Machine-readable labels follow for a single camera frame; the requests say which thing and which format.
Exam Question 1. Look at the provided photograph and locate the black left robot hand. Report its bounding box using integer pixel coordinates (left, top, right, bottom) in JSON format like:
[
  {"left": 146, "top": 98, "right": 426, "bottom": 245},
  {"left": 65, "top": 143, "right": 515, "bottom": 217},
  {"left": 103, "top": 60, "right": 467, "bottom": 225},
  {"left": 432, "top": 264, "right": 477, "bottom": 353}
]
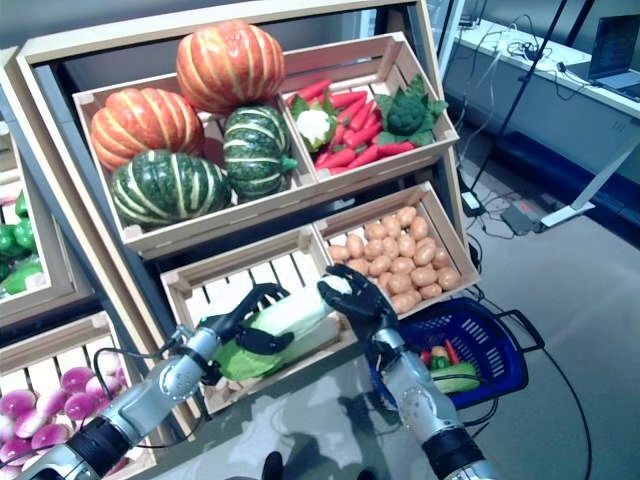
[{"left": 197, "top": 282, "right": 296, "bottom": 357}]

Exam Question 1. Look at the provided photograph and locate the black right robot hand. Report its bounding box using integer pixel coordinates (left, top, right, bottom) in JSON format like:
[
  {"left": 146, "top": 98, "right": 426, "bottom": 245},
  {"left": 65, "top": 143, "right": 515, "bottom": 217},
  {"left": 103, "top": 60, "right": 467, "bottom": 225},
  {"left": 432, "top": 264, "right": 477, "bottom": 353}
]
[{"left": 317, "top": 263, "right": 401, "bottom": 346}]

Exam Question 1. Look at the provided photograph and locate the cucumber in basket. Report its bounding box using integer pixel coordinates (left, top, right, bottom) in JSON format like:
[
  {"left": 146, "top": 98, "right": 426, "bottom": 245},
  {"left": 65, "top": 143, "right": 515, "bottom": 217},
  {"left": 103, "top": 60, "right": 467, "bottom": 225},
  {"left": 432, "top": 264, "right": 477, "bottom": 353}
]
[{"left": 432, "top": 362, "right": 482, "bottom": 395}]

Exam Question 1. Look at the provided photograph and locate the blue plastic shopping basket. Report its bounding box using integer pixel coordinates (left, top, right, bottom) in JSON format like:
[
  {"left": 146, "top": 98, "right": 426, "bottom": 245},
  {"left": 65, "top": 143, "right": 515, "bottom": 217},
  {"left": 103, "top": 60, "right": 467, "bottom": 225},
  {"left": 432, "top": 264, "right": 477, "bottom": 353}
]
[{"left": 372, "top": 297, "right": 546, "bottom": 411}]

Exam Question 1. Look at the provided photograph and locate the wooden cabbage crate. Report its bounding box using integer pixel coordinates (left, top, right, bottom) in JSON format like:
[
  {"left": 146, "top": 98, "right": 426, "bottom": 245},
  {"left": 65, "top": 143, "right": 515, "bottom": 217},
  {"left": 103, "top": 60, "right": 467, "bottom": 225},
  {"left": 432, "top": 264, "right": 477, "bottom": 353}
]
[{"left": 159, "top": 224, "right": 359, "bottom": 416}]

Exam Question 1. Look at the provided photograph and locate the wooden potato crate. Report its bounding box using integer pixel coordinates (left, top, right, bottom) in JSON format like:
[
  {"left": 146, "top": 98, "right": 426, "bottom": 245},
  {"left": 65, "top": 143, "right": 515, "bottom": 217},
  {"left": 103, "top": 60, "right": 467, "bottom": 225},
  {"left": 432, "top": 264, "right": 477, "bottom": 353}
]
[{"left": 314, "top": 180, "right": 481, "bottom": 321}]

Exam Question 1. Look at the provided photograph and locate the wooden pumpkin crate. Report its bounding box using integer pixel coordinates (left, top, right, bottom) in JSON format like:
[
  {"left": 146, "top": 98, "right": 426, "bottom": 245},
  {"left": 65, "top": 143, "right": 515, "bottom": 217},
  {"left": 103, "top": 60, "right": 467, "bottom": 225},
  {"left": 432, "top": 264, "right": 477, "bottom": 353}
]
[{"left": 72, "top": 74, "right": 321, "bottom": 254}]

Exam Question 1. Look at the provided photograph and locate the wooden carrot crate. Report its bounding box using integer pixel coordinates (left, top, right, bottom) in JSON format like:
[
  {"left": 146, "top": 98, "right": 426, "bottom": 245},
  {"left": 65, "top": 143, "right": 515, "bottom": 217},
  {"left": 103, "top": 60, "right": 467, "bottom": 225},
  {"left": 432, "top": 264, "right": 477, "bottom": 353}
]
[{"left": 277, "top": 32, "right": 460, "bottom": 189}]

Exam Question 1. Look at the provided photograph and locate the white power adapter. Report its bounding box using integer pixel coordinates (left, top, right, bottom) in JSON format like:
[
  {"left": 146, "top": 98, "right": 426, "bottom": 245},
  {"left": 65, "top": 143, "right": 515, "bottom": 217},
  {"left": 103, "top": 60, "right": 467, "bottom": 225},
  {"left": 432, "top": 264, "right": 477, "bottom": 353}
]
[{"left": 460, "top": 191, "right": 485, "bottom": 216}]

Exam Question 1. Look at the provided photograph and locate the grey power strip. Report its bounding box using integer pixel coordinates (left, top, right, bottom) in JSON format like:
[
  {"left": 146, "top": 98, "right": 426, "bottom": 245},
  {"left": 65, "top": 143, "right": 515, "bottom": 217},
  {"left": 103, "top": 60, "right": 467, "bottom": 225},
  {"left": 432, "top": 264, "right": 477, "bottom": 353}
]
[{"left": 501, "top": 203, "right": 545, "bottom": 236}]

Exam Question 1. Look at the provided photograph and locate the wide green striped pumpkin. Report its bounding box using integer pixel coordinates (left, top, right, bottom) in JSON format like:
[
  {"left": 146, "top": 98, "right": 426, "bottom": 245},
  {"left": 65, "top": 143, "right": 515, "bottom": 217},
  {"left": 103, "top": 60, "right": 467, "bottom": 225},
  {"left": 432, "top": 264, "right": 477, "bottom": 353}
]
[{"left": 110, "top": 149, "right": 234, "bottom": 229}]

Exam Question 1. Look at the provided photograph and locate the white cauliflower with leaves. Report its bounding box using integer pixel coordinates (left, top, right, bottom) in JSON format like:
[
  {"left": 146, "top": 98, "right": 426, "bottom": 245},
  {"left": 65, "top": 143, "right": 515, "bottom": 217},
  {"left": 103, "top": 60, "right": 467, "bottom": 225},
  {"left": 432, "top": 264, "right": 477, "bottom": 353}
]
[{"left": 289, "top": 94, "right": 340, "bottom": 154}]

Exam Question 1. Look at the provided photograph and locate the tall green striped pumpkin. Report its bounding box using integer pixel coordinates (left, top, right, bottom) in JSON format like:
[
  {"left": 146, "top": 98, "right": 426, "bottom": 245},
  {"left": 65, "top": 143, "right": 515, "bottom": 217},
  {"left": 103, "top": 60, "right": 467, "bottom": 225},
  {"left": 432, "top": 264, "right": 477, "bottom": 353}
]
[{"left": 222, "top": 104, "right": 300, "bottom": 197}]

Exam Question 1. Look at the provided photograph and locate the green broccoli with leaves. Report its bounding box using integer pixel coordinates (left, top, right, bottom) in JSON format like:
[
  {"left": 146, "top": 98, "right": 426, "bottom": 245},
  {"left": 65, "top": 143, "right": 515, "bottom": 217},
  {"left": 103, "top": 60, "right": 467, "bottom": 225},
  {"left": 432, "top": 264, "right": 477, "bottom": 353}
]
[{"left": 374, "top": 74, "right": 449, "bottom": 147}]

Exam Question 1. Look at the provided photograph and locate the white table leg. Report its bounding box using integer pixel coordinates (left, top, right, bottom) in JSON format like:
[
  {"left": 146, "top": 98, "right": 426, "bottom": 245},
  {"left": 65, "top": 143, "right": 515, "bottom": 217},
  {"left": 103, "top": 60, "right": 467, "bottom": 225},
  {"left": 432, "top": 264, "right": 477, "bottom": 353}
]
[{"left": 539, "top": 134, "right": 640, "bottom": 229}]

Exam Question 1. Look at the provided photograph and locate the wooden turnip crate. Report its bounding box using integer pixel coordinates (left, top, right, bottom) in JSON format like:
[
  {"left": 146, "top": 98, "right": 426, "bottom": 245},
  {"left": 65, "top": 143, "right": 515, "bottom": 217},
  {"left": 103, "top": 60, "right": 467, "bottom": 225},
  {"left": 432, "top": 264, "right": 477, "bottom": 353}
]
[{"left": 0, "top": 312, "right": 166, "bottom": 480}]

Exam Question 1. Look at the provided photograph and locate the wooden green pepper crate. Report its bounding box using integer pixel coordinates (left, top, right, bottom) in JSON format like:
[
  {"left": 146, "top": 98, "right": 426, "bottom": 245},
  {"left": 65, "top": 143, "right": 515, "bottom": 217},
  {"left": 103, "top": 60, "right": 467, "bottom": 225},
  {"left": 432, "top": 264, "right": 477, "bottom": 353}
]
[{"left": 0, "top": 134, "right": 96, "bottom": 326}]

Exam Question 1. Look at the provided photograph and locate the orange striped pumpkin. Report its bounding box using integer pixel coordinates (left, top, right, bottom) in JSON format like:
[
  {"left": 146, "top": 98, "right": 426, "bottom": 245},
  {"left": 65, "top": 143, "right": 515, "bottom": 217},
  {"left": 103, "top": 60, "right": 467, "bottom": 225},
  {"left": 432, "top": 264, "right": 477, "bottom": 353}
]
[
  {"left": 175, "top": 19, "right": 286, "bottom": 115},
  {"left": 90, "top": 87, "right": 206, "bottom": 172}
]

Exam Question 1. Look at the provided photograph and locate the black tripod pole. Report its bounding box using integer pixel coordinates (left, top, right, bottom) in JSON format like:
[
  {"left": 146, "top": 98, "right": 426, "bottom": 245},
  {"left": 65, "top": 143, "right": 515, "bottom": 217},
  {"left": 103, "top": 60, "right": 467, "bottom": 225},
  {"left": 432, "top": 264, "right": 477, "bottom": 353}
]
[{"left": 467, "top": 0, "right": 571, "bottom": 194}]

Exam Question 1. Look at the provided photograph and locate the long white desk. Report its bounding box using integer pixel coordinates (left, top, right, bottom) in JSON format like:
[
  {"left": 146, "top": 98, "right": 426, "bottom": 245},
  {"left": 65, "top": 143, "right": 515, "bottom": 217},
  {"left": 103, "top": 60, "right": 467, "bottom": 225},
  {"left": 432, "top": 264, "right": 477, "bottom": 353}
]
[{"left": 442, "top": 19, "right": 640, "bottom": 176}]

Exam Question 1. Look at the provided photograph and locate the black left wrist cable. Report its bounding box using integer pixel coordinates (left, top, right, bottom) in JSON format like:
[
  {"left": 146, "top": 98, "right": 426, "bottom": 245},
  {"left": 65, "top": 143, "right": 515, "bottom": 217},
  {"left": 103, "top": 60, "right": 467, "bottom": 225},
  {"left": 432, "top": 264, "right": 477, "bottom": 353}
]
[{"left": 92, "top": 347, "right": 204, "bottom": 451}]

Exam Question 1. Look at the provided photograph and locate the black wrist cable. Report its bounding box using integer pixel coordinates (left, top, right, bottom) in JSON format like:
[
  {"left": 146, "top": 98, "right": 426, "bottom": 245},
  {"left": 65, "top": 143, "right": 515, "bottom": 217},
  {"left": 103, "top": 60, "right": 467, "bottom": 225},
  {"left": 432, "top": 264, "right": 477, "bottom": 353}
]
[
  {"left": 444, "top": 397, "right": 501, "bottom": 431},
  {"left": 92, "top": 347, "right": 204, "bottom": 451}
]

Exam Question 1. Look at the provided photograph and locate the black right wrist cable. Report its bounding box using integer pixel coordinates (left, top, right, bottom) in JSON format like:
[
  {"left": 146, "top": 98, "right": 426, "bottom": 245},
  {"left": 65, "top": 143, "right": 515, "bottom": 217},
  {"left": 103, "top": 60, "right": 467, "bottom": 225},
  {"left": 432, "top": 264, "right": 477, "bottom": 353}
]
[{"left": 444, "top": 397, "right": 501, "bottom": 431}]

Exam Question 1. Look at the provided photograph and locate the thick black floor cable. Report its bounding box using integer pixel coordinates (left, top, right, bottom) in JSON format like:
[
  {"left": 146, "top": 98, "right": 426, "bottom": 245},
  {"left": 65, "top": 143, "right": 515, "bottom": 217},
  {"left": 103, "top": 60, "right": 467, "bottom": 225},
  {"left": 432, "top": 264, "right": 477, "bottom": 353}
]
[{"left": 542, "top": 349, "right": 594, "bottom": 480}]

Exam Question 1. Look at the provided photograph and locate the white metal post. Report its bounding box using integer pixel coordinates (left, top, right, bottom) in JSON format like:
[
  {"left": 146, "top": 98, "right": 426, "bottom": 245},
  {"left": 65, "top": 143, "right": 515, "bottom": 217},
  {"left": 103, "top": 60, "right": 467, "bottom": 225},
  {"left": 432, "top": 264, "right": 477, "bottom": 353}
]
[{"left": 433, "top": 0, "right": 467, "bottom": 64}]

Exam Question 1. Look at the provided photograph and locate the wooden display shelf frame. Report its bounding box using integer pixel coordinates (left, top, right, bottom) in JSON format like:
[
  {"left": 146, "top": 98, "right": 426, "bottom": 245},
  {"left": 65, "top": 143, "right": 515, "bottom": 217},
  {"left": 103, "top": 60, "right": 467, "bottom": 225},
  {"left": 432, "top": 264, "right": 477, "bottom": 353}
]
[{"left": 14, "top": 0, "right": 469, "bottom": 451}]

